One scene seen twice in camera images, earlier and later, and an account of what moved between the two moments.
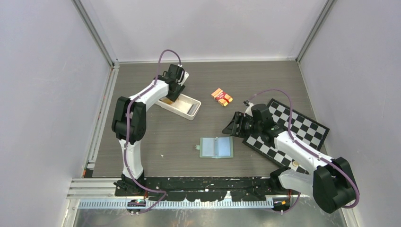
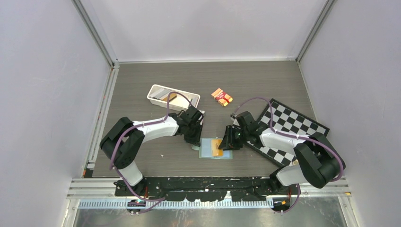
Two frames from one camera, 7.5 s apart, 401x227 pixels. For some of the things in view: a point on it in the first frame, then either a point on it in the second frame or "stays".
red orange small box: [223, 98] stays
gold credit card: [167, 100] → [215, 151]
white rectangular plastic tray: [182, 106] stays
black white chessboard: [304, 130] stays
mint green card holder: [215, 147] stays
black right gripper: [231, 128] → [228, 142]
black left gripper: [172, 97] → [196, 140]
